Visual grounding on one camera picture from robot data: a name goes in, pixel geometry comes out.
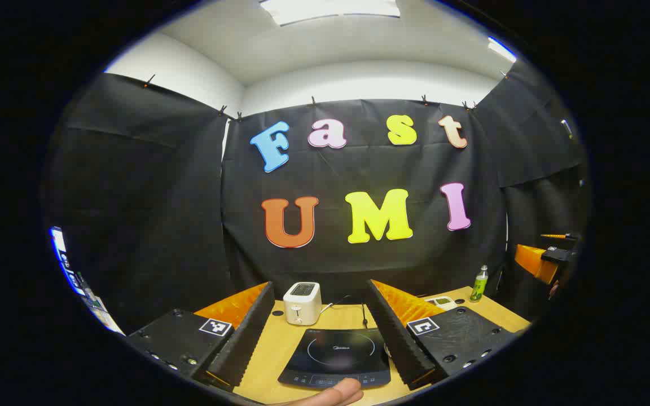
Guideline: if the green drink bottle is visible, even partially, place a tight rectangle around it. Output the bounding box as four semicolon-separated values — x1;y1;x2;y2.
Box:
470;265;489;303

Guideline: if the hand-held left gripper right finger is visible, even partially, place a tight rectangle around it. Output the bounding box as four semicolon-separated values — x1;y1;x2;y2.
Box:
364;279;520;391

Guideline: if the white divided tray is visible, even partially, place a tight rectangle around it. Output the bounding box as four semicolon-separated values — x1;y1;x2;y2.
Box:
424;295;459;311

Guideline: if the white toaster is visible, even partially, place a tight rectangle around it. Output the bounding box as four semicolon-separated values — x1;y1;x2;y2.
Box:
283;281;323;325

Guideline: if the ceiling light panel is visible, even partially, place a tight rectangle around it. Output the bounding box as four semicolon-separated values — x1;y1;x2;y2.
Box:
260;0;402;27
487;37;517;63

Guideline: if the black power cable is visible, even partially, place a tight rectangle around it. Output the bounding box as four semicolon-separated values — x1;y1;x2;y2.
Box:
325;294;370;329

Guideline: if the black induction cooktop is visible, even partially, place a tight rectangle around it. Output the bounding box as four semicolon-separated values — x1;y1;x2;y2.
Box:
278;328;392;390

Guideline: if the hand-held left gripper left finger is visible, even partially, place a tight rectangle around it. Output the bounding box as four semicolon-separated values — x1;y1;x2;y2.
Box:
125;281;276;391

